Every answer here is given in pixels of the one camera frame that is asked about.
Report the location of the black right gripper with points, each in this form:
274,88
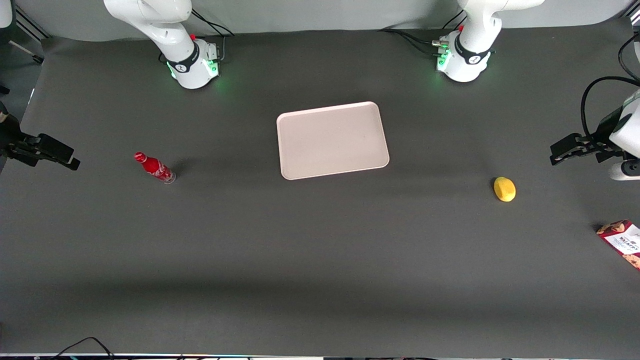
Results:
13,136

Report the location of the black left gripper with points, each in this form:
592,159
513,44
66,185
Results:
602,134

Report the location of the red cookie box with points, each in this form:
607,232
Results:
624,239

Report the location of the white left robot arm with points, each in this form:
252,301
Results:
470,55

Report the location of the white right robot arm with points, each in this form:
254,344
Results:
190,65

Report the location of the pale pink rectangular tray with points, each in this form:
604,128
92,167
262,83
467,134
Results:
332,141

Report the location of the yellow lemon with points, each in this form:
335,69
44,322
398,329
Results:
505,189

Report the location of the red cola bottle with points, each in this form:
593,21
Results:
154,167

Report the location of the dark grey table mat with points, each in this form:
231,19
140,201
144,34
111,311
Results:
320,250

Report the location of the aluminium frame strut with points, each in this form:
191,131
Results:
30,27

